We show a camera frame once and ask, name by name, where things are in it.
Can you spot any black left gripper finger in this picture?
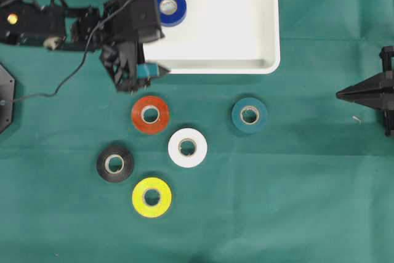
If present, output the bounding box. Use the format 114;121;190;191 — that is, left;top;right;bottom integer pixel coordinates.
137;63;171;78

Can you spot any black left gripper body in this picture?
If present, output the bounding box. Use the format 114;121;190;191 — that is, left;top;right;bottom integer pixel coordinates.
69;0;151;94

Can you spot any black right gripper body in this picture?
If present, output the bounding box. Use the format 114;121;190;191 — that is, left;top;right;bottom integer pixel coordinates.
379;46;393;137

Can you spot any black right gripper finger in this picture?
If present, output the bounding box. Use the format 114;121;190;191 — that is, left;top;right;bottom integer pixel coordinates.
336;73;384;95
337;94;384;110

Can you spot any orange tape roll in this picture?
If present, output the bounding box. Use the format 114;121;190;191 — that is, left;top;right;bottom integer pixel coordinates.
131;95;170;135

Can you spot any blue tape roll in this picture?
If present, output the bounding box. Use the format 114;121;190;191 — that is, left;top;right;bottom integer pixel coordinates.
157;0;187;27

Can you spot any white tape roll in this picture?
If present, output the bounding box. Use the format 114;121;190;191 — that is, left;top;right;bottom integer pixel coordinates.
167;128;207;168

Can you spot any black tape roll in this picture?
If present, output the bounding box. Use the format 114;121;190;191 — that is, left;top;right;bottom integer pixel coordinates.
96;145;134;183

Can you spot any yellow tape roll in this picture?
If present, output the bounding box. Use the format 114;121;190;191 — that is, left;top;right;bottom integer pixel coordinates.
131;177;172;218

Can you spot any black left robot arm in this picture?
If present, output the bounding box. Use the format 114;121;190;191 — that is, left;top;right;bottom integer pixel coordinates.
1;0;170;93

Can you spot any white plastic case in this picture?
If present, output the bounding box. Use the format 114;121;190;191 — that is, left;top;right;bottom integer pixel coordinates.
144;0;280;75

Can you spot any green tape roll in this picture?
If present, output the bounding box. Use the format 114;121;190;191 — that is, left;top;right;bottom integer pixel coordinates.
231;97;268;134

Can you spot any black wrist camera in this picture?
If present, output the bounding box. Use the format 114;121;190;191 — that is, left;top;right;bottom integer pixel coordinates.
103;0;164;43

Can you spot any thin black cable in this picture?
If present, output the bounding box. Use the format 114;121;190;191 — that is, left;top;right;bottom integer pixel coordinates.
0;0;136;103

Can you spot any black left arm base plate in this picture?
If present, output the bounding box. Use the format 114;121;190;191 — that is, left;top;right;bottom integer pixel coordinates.
0;64;15;133

